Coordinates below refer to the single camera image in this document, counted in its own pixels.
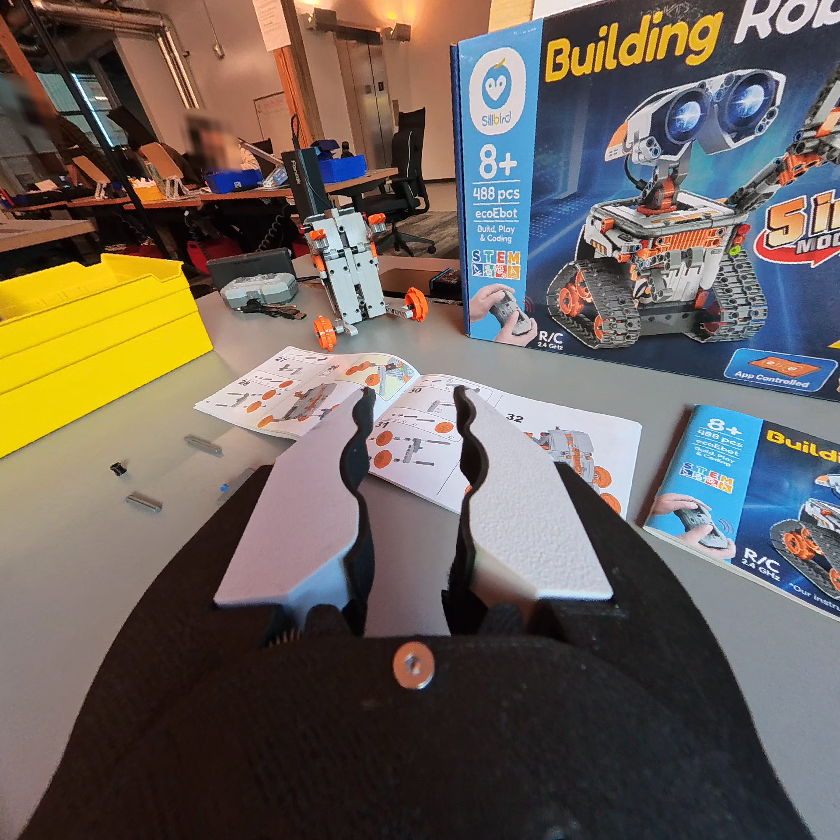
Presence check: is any long wooden office table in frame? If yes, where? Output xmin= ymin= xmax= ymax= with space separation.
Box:
xmin=0 ymin=167 xmax=400 ymax=253

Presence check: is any small colourful booklet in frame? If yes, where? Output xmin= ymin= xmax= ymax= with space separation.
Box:
xmin=644 ymin=405 xmax=840 ymax=620

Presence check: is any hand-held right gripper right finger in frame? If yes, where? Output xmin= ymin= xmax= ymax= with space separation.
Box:
xmin=445 ymin=385 xmax=614 ymax=634

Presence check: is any open white instruction booklet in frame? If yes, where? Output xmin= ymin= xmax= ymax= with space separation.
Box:
xmin=195 ymin=346 xmax=644 ymax=515

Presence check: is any blue toy robot box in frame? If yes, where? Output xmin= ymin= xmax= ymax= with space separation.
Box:
xmin=451 ymin=0 xmax=840 ymax=396

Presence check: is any grey orange robot model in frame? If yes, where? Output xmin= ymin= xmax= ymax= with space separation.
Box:
xmin=300 ymin=206 xmax=430 ymax=351

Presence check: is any grey desk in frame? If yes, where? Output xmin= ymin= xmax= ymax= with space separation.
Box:
xmin=0 ymin=256 xmax=840 ymax=840

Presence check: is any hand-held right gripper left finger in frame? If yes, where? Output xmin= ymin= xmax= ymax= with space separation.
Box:
xmin=214 ymin=385 xmax=378 ymax=634

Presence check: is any grey battery box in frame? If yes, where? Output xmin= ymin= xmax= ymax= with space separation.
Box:
xmin=220 ymin=273 xmax=301 ymax=312

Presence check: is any black office chair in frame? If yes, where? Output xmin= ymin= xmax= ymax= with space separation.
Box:
xmin=378 ymin=108 xmax=435 ymax=258

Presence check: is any black tall speaker box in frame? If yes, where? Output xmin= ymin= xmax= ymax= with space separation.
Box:
xmin=283 ymin=147 xmax=329 ymax=219

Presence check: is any blue storage bin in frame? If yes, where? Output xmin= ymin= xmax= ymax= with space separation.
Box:
xmin=315 ymin=154 xmax=368 ymax=185
xmin=205 ymin=168 xmax=265 ymax=195

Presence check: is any yellow plastic bin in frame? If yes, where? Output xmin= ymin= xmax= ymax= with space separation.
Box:
xmin=0 ymin=254 xmax=214 ymax=460

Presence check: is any black flat box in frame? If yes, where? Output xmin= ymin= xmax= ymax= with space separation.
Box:
xmin=206 ymin=248 xmax=298 ymax=292

